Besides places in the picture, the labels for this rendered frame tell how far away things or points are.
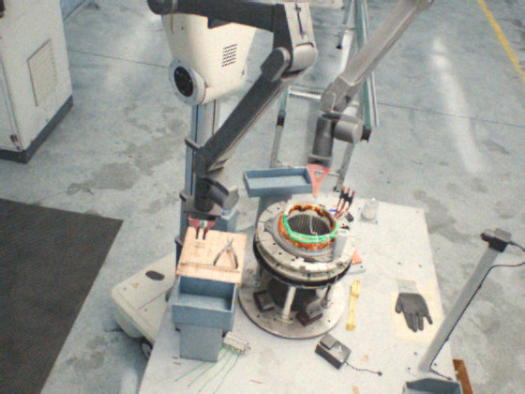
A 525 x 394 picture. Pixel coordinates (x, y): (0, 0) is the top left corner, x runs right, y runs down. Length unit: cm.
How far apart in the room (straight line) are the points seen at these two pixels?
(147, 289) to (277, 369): 101
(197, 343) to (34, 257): 164
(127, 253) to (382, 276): 155
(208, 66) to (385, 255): 105
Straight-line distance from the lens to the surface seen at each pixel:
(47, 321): 280
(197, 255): 158
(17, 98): 351
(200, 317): 149
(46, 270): 301
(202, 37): 152
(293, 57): 105
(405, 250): 219
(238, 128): 120
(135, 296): 251
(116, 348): 266
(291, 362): 173
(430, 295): 206
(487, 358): 306
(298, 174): 199
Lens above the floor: 222
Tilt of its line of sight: 41 degrees down
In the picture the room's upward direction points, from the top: 9 degrees clockwise
